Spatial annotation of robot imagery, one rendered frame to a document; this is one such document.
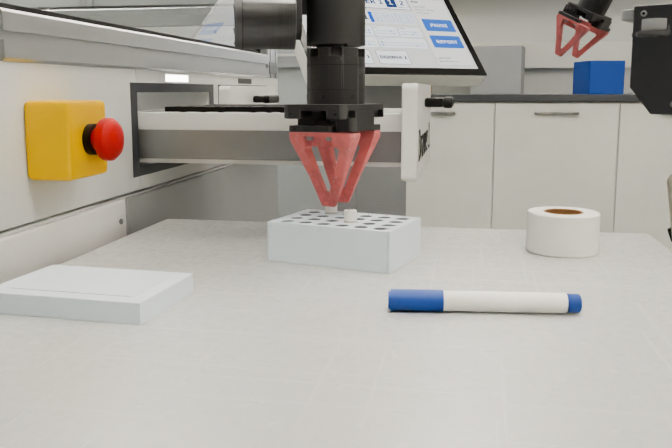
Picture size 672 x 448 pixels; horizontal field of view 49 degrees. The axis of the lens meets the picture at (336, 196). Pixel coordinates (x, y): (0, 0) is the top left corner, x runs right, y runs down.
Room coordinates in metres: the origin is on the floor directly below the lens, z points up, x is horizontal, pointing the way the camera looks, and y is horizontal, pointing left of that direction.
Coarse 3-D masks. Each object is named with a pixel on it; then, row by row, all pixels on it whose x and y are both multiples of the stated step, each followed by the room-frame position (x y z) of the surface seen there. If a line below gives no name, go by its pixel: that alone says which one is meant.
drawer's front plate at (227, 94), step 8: (224, 88) 1.20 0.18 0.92; (232, 88) 1.21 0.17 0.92; (240, 88) 1.26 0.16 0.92; (248, 88) 1.30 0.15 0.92; (256, 88) 1.35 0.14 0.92; (264, 88) 1.40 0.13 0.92; (272, 88) 1.46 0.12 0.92; (224, 96) 1.20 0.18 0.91; (232, 96) 1.21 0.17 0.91; (240, 96) 1.25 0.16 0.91; (248, 96) 1.30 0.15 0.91
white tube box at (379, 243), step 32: (288, 224) 0.68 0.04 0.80; (320, 224) 0.69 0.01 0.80; (352, 224) 0.68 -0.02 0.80; (384, 224) 0.68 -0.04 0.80; (416, 224) 0.70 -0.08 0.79; (288, 256) 0.68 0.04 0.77; (320, 256) 0.67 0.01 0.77; (352, 256) 0.65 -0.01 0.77; (384, 256) 0.64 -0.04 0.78; (416, 256) 0.70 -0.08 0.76
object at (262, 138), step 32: (160, 128) 0.90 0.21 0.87; (192, 128) 0.90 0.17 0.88; (224, 128) 0.89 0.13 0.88; (256, 128) 0.88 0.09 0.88; (288, 128) 0.87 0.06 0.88; (384, 128) 0.85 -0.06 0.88; (160, 160) 0.90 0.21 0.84; (192, 160) 0.90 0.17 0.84; (224, 160) 0.89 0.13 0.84; (256, 160) 0.88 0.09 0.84; (288, 160) 0.87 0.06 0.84; (320, 160) 0.87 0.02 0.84; (352, 160) 0.86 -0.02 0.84; (384, 160) 0.85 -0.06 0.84
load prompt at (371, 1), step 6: (366, 0) 2.03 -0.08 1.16; (372, 0) 2.04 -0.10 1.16; (378, 0) 2.05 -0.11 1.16; (384, 0) 2.06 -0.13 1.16; (390, 0) 2.07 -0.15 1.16; (396, 0) 2.08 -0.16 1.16; (402, 0) 2.09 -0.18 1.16; (366, 6) 2.01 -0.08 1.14; (372, 6) 2.02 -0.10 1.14; (378, 6) 2.03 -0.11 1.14; (384, 6) 2.04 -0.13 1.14; (390, 6) 2.05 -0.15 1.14; (396, 6) 2.06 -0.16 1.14; (402, 6) 2.07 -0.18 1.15; (408, 6) 2.08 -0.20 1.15
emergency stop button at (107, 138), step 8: (104, 120) 0.69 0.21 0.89; (112, 120) 0.69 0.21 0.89; (96, 128) 0.68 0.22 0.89; (104, 128) 0.68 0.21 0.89; (112, 128) 0.69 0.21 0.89; (120, 128) 0.70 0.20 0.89; (96, 136) 0.68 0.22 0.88; (104, 136) 0.68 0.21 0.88; (112, 136) 0.68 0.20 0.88; (120, 136) 0.70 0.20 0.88; (96, 144) 0.68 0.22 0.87; (104, 144) 0.68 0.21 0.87; (112, 144) 0.68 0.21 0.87; (120, 144) 0.70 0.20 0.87; (96, 152) 0.68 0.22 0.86; (104, 152) 0.68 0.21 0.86; (112, 152) 0.68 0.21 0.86; (120, 152) 0.70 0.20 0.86; (112, 160) 0.69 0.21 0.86
